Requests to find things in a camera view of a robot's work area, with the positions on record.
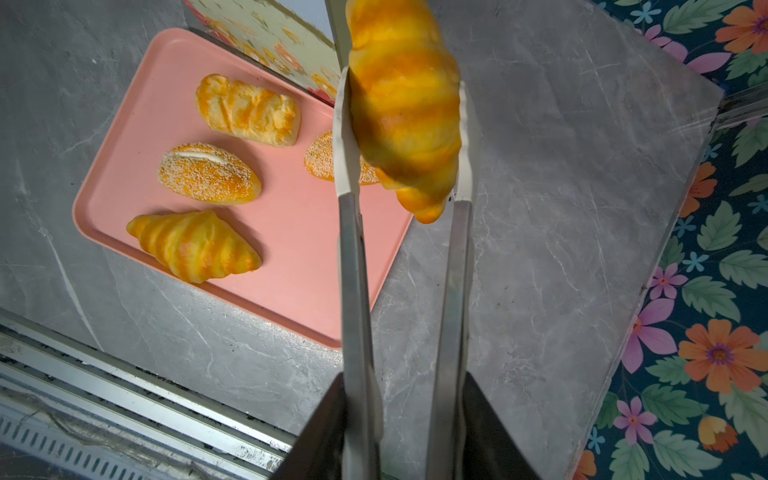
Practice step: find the metal tongs white tips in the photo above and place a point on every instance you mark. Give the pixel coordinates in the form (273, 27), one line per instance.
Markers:
(364, 427)

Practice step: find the large croissant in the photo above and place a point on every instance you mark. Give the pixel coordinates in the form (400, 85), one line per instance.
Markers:
(196, 246)
(405, 102)

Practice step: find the painted landscape paper bag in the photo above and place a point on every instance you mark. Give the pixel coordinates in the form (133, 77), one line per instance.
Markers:
(292, 38)

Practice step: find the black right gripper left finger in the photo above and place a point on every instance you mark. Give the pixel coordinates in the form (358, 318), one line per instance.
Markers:
(317, 451)

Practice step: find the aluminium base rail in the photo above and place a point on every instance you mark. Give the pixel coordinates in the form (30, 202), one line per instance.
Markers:
(102, 418)

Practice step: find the braided bread loaf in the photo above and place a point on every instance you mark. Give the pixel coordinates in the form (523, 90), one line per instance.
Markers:
(248, 112)

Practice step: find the aluminium cage frame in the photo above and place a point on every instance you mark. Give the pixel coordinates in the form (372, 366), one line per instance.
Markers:
(741, 107)

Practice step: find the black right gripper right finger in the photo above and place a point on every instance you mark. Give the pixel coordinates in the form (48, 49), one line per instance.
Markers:
(489, 451)

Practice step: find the sesame bun far right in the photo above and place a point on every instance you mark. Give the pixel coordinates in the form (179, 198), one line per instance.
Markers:
(319, 161)

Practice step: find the sesame bun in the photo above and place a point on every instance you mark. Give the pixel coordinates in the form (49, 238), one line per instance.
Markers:
(206, 173)
(319, 161)

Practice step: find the sesame bun near left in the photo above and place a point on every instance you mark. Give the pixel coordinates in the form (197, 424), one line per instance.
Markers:
(206, 173)

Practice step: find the pink plastic tray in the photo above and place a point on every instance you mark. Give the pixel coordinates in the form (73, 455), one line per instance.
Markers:
(294, 223)

